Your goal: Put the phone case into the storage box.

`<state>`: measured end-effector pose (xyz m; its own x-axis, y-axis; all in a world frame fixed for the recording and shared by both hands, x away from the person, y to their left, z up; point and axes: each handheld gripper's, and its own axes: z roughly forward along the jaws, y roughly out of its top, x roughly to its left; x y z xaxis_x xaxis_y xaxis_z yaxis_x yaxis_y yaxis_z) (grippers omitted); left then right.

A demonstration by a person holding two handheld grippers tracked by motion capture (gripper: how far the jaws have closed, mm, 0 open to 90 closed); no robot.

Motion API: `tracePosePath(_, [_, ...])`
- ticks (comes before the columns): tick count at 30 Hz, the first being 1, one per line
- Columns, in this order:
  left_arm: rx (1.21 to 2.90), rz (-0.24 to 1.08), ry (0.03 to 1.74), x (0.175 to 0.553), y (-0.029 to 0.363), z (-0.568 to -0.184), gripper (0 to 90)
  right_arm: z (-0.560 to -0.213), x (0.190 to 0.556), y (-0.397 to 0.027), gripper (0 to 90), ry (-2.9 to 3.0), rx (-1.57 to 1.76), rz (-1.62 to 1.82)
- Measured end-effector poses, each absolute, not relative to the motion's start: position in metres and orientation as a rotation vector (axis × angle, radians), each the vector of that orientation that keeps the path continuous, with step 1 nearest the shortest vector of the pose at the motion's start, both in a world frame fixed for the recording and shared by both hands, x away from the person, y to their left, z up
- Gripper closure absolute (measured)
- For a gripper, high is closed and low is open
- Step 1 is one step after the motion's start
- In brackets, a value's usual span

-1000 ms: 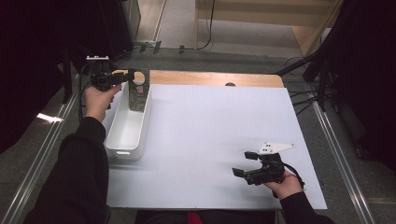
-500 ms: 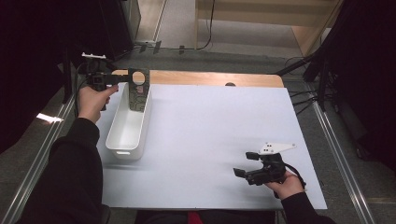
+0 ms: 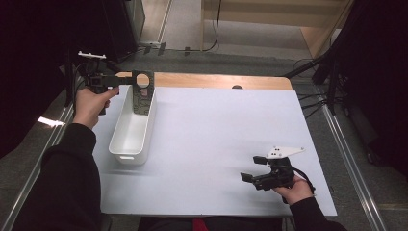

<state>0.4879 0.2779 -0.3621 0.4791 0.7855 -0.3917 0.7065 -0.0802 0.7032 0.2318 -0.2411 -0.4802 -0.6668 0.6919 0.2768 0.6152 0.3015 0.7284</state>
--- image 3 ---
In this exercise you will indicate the metal floor rail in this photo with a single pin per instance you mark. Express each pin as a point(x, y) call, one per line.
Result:
point(356, 174)
point(67, 113)

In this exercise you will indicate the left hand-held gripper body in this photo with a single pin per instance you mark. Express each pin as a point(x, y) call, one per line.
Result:
point(97, 80)

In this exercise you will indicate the white plastic storage bin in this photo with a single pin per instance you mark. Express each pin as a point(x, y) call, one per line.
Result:
point(131, 138)

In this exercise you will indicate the white table cover board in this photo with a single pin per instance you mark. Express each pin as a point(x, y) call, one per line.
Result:
point(208, 160)

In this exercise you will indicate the light wooden shelf unit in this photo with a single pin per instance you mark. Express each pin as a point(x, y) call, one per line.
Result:
point(272, 19)

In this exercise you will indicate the person's left hand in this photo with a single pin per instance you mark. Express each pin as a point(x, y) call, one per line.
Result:
point(89, 107)

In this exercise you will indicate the dark patterned phone case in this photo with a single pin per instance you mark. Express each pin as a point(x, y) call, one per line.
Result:
point(142, 102)

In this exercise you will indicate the person's right hand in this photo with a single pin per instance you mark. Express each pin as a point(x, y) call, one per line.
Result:
point(295, 192)

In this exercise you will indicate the person's lap dark clothing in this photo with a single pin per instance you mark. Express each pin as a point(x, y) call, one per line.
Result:
point(231, 225)

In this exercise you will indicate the black curtain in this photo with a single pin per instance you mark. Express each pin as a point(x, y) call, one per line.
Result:
point(25, 64)
point(378, 80)

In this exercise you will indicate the black metal stand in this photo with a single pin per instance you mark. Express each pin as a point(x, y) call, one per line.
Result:
point(68, 96)
point(332, 96)

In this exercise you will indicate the dark cabinet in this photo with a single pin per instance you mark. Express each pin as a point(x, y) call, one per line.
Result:
point(122, 29)

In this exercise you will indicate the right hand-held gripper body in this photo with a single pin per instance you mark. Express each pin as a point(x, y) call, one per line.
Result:
point(277, 176)

